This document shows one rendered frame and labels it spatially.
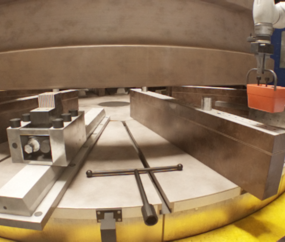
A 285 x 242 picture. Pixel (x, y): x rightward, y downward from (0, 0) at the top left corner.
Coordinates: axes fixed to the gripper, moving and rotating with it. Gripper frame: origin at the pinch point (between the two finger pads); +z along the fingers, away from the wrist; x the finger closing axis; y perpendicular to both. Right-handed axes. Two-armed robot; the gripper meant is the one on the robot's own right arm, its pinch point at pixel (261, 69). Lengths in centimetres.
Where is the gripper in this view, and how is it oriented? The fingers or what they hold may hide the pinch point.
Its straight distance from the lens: 122.0
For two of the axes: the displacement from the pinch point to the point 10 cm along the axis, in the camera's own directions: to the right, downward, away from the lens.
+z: 0.0, 9.7, 2.4
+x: 9.3, -0.9, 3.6
